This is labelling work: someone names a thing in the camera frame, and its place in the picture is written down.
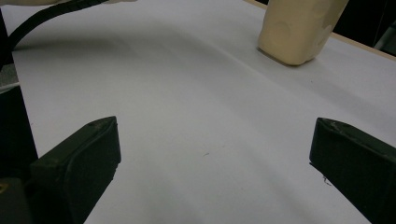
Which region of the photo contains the left hand-held gripper black cable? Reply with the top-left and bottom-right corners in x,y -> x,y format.
6,0 -> 108,52

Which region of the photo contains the beige square cup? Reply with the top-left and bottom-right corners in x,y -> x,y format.
257,0 -> 350,66

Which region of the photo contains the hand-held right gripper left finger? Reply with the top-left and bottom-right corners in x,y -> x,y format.
29,115 -> 122,224

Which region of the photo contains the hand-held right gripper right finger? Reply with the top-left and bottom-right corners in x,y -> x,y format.
308,117 -> 396,224

